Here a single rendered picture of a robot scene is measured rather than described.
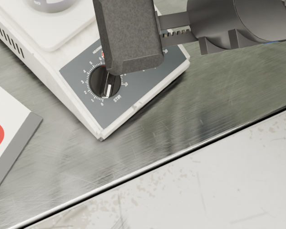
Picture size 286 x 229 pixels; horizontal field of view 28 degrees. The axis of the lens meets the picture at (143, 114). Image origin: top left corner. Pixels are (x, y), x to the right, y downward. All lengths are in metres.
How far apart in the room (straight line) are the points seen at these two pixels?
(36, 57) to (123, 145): 0.12
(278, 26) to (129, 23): 0.11
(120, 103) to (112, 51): 0.17
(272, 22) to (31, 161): 0.32
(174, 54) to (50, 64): 0.13
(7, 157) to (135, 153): 0.13
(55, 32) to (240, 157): 0.22
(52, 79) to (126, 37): 0.18
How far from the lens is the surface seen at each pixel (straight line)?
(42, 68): 0.56
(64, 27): 0.54
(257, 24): 0.36
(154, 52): 0.40
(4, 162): 0.58
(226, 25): 0.39
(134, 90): 0.57
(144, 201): 0.57
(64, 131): 0.59
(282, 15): 0.34
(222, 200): 0.58
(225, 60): 0.63
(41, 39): 0.54
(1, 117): 0.59
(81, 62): 0.55
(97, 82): 0.55
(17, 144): 0.59
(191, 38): 0.43
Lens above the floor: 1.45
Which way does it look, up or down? 67 degrees down
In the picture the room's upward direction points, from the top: 6 degrees clockwise
